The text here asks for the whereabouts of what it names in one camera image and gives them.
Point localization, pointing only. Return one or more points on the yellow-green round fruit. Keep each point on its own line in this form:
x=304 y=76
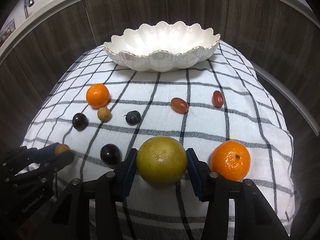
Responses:
x=161 y=161

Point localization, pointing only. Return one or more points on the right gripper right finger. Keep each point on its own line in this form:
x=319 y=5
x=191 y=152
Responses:
x=254 y=217

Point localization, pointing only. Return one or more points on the dark wood cabinet fronts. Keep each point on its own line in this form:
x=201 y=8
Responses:
x=269 y=33

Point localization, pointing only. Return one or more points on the orange mandarin with stem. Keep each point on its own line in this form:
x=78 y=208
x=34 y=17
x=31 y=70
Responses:
x=231 y=159

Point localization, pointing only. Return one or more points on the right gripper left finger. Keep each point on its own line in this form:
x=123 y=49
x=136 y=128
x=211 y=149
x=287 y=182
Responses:
x=69 y=218

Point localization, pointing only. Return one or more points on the white scalloped ceramic bowl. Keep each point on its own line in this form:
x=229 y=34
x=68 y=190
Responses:
x=162 y=47

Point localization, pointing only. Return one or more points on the dark blue blueberry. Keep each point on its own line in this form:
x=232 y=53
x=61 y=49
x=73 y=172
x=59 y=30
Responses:
x=133 y=117

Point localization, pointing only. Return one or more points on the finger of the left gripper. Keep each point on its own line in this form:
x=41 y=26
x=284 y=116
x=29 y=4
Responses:
x=22 y=157
x=43 y=173

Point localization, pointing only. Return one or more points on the small tan longan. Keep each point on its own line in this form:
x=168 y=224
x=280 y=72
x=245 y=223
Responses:
x=60 y=148

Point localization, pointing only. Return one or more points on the chrome kitchen faucet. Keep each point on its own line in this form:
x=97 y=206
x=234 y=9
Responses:
x=27 y=4

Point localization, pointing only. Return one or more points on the dark plum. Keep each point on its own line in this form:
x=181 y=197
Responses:
x=110 y=154
x=80 y=121

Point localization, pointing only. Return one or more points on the white black checkered cloth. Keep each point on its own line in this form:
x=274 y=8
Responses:
x=249 y=115

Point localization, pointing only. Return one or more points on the tan longan fruit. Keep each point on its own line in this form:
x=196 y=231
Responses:
x=104 y=114

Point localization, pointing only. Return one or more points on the red oblong grape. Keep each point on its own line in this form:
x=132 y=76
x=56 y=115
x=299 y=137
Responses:
x=217 y=99
x=179 y=105

